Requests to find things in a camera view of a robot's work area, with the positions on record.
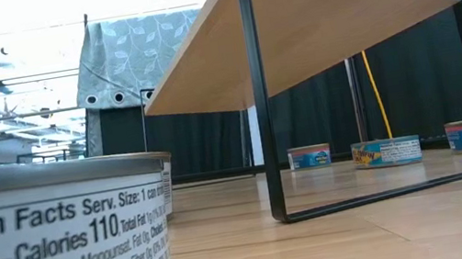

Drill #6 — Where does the grey curtain stand pole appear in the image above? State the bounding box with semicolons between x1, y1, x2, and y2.
343;56;372;145

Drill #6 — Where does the black curtain panel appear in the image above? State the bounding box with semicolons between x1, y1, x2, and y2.
81;83;256;194
243;0;462;167

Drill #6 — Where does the grey leaf-patterned cloth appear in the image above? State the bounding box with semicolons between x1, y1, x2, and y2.
64;5;215;117

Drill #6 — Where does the wooden shelf with black frame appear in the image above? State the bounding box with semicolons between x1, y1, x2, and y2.
126;0;462;244

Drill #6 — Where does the yellow blue label tuna can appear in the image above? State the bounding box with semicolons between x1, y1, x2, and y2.
349;132;423;173

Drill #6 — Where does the yellow cable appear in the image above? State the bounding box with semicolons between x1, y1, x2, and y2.
360;48;395;143

